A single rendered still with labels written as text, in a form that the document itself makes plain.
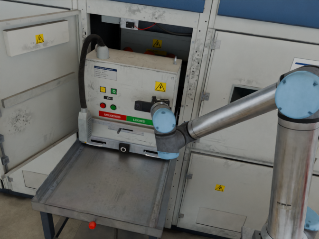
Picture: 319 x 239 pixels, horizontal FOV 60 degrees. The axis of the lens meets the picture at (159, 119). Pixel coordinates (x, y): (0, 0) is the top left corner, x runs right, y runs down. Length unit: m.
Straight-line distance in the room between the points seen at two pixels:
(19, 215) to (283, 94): 2.20
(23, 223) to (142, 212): 1.34
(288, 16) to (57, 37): 1.13
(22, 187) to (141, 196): 1.38
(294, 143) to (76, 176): 1.07
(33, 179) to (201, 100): 1.48
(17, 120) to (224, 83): 1.10
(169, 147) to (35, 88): 0.77
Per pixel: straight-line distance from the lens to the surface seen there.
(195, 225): 2.27
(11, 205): 2.66
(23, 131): 1.59
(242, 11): 1.47
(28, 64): 1.49
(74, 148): 1.66
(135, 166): 1.57
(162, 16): 1.51
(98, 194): 1.42
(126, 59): 1.49
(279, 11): 1.50
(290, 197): 0.95
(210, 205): 2.11
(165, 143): 1.12
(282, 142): 0.87
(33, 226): 2.45
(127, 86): 1.44
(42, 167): 2.31
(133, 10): 1.54
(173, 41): 2.17
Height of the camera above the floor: 1.87
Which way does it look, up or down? 31 degrees down
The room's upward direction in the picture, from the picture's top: 7 degrees clockwise
